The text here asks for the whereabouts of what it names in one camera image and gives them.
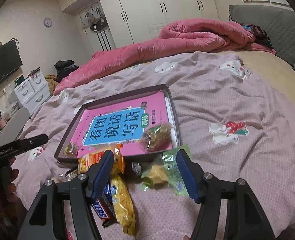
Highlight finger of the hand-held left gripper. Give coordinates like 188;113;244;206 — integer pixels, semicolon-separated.
19;134;49;153

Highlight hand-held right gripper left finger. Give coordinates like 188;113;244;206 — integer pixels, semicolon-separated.
17;150;115;240

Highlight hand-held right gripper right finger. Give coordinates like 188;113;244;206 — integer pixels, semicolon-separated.
175;149;276;240

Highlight orange snack packet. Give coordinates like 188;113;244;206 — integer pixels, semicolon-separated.
78;145;125;175

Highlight blue cookie packet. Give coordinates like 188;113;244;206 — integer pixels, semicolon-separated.
104;180;116;205

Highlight clear green packet yellow pastry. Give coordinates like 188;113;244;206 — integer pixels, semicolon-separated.
140;146;191;197

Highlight black green pea packet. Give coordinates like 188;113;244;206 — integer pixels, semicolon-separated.
65;166;80;182

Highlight small dark candy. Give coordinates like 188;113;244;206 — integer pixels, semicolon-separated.
132;162;143;175

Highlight yellow snack packet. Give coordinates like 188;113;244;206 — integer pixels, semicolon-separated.
109;174;136;236

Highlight brown chocolate bar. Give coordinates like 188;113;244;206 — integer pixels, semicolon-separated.
91;196;116;228

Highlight green brown nut snack packet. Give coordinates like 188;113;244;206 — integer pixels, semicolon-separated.
139;122;173;153

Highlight dark shallow tray box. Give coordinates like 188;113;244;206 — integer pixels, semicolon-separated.
54;83;181;165

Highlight person's left hand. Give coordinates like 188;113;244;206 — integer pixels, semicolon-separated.
6;157;20;201

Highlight pink and blue book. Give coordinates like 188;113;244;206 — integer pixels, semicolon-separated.
70;89;174;157

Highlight white drawer cabinet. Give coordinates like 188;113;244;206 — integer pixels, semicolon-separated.
14;71;50;115

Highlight yellow knitted blanket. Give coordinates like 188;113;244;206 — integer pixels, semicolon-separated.
44;74;60;95

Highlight dark clothes pile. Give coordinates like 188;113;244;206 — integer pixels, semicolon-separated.
54;60;80;82

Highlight black television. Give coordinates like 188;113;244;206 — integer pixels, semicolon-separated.
0;39;23;93

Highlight printed pink bed sheet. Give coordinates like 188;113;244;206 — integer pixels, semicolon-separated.
11;50;295;240

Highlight hanging bags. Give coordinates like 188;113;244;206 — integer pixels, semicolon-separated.
81;6;106;32

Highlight beige bed sheet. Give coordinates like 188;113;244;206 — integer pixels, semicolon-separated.
235;51;295;110

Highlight pink quilt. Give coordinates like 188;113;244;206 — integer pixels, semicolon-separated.
53;19;277;96

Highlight dark striped clothes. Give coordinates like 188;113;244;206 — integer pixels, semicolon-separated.
240;23;274;50

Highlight cream wardrobe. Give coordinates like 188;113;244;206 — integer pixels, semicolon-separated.
58;0;220;53

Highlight grey quilted headboard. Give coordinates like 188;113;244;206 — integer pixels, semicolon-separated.
228;4;295;67

